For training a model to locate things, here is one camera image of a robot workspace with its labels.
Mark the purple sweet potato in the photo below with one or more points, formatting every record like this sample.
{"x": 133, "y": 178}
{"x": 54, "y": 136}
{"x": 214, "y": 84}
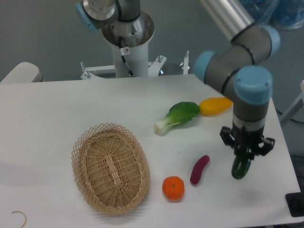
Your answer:
{"x": 198, "y": 169}

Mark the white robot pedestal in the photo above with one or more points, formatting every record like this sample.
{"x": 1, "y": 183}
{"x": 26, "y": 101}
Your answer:
{"x": 129, "y": 42}

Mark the blue plastic bag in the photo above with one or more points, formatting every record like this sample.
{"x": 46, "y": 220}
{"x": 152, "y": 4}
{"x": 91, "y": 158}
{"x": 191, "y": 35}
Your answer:
{"x": 283, "y": 14}

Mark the orange tangerine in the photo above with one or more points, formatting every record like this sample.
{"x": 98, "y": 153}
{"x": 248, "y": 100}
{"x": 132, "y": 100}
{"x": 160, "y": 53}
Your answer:
{"x": 173, "y": 188}

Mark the tan rubber band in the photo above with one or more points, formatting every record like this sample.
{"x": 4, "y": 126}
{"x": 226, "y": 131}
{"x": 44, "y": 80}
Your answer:
{"x": 24, "y": 216}

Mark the woven wicker basket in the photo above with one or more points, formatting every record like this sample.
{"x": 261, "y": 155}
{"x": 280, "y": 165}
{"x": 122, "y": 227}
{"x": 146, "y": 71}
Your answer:
{"x": 110, "y": 169}

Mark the black device at edge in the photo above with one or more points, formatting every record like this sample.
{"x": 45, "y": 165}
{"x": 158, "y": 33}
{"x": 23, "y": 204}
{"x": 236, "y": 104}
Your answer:
{"x": 295, "y": 202}

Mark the white chair armrest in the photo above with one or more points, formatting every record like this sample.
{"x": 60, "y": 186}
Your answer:
{"x": 24, "y": 72}

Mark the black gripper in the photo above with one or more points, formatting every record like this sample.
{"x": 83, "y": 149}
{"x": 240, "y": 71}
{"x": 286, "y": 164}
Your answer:
{"x": 235, "y": 137}

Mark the green bok choy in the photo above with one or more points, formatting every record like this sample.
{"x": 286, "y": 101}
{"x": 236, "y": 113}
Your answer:
{"x": 180, "y": 113}

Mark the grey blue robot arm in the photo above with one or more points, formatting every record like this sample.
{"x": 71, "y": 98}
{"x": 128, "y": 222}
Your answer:
{"x": 235, "y": 73}

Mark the white frame leg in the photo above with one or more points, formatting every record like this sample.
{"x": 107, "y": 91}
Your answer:
{"x": 293, "y": 108}

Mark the dark green cucumber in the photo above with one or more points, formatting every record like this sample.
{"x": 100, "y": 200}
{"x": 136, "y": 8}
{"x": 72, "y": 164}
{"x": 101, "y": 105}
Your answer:
{"x": 241, "y": 163}

